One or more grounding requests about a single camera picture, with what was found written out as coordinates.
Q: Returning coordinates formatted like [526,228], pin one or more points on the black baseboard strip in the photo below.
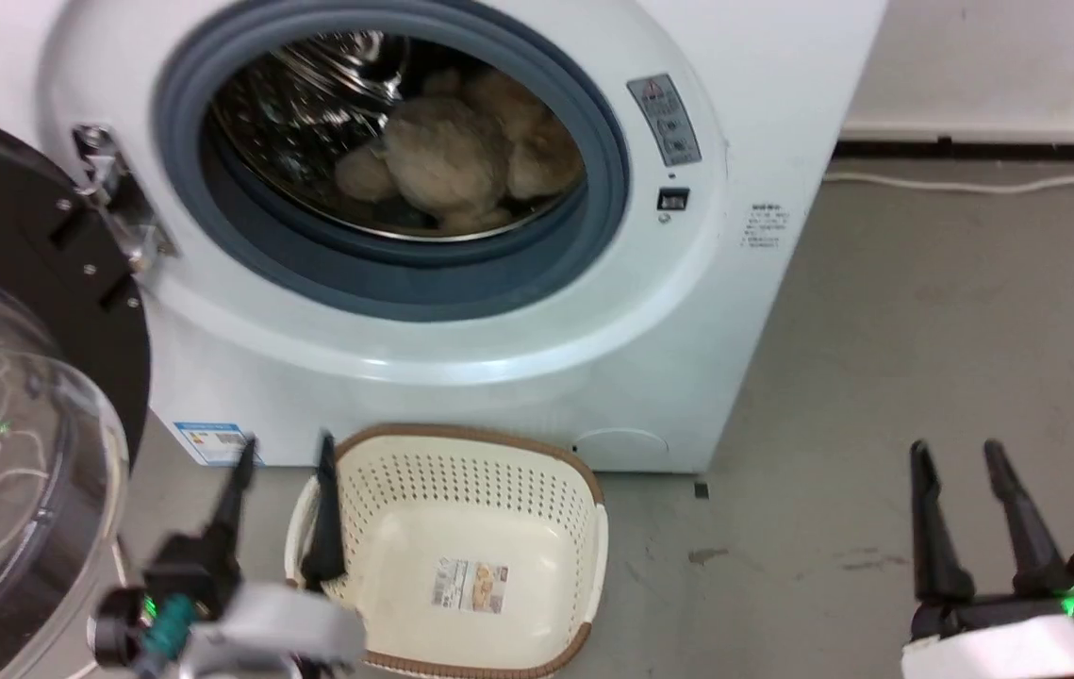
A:
[984,149]

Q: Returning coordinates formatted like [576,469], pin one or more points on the cream perforated laundry basket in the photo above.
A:
[461,538]

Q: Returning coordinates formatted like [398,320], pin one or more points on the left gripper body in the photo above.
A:
[244,622]

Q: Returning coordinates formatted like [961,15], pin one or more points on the white front-load washing machine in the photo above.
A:
[461,368]

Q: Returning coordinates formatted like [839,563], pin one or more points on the beige plush teddy bear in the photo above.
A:
[452,156]

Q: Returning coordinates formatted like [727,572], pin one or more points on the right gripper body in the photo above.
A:
[1027,632]

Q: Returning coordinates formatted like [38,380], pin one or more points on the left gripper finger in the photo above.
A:
[233,505]
[325,519]

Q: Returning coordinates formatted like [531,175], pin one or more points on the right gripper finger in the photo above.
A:
[937,528]
[1022,523]

